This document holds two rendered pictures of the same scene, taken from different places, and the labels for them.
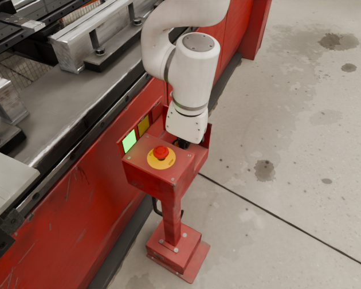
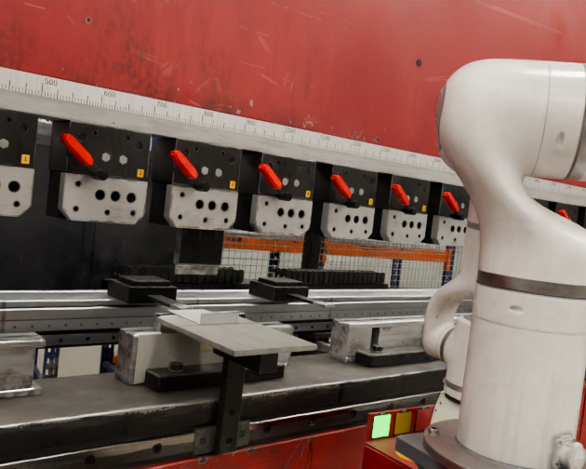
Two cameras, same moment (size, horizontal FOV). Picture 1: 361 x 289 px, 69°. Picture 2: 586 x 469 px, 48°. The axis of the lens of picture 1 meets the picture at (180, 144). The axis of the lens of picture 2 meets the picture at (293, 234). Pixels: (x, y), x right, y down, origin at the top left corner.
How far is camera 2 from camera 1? 0.89 m
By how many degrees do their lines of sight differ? 51
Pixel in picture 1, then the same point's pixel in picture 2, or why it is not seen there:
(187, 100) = (459, 376)
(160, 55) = (440, 328)
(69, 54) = (346, 337)
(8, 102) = not seen: hidden behind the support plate
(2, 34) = (281, 316)
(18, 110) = (284, 357)
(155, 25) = (441, 293)
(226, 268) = not seen: outside the picture
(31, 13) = (314, 311)
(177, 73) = (453, 344)
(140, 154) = (388, 446)
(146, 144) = not seen: hidden behind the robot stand
